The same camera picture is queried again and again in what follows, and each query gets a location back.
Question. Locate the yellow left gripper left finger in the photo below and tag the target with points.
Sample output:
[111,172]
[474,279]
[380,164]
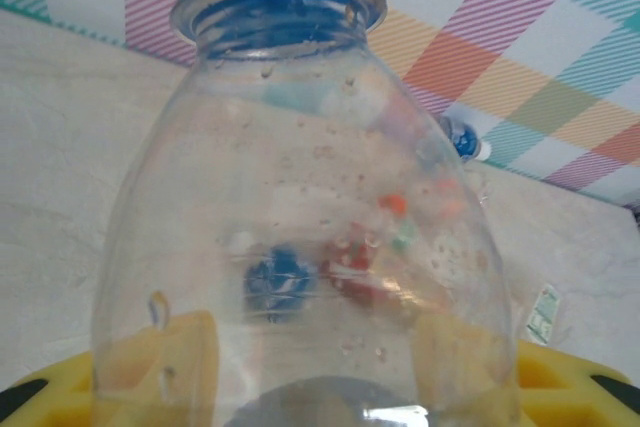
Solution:
[50,407]

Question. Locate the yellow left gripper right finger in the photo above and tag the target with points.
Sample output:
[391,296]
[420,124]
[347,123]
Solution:
[565,397]

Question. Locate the clear bottle green white label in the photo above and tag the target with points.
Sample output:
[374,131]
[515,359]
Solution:
[542,314]

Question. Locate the blue label white cap bottle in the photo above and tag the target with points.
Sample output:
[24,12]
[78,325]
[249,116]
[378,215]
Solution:
[467,139]

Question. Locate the Pepsi bottle with blue cap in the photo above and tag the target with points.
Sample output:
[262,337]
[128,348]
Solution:
[300,97]

